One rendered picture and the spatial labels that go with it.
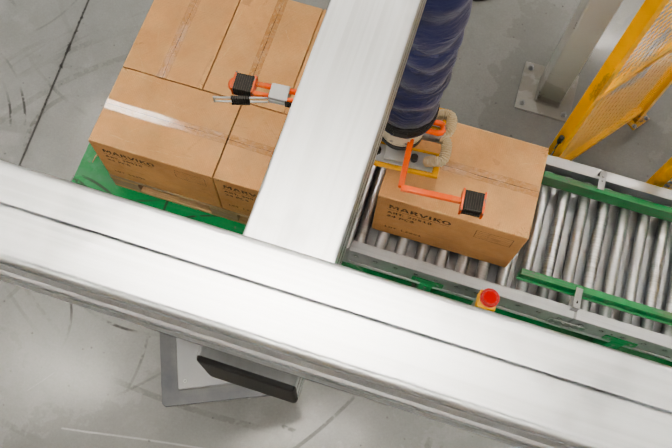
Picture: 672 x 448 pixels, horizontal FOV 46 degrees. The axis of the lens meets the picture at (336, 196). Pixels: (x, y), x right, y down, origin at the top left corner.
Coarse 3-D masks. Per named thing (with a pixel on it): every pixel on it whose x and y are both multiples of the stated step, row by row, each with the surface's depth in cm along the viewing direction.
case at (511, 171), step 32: (480, 160) 314; (512, 160) 315; (544, 160) 315; (384, 192) 309; (448, 192) 309; (480, 192) 309; (512, 192) 310; (384, 224) 336; (416, 224) 325; (448, 224) 314; (480, 224) 305; (512, 224) 305; (480, 256) 336; (512, 256) 325
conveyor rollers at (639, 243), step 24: (384, 168) 356; (576, 216) 351; (600, 216) 350; (624, 216) 350; (648, 216) 350; (360, 240) 343; (384, 240) 344; (408, 240) 345; (528, 240) 346; (552, 240) 345; (576, 240) 345; (600, 240) 346; (624, 240) 347; (456, 264) 342; (480, 264) 341; (528, 264) 341; (552, 264) 341; (576, 264) 342; (648, 288) 340; (600, 312) 335; (624, 312) 335
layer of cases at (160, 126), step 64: (192, 0) 386; (256, 0) 387; (128, 64) 373; (192, 64) 373; (256, 64) 374; (128, 128) 361; (192, 128) 361; (256, 128) 362; (192, 192) 382; (256, 192) 353
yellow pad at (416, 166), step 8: (384, 144) 297; (384, 152) 296; (416, 152) 296; (424, 152) 297; (432, 152) 297; (376, 160) 295; (384, 160) 295; (416, 160) 293; (392, 168) 295; (400, 168) 294; (408, 168) 294; (416, 168) 294; (424, 168) 294; (432, 168) 294; (424, 176) 295; (432, 176) 294
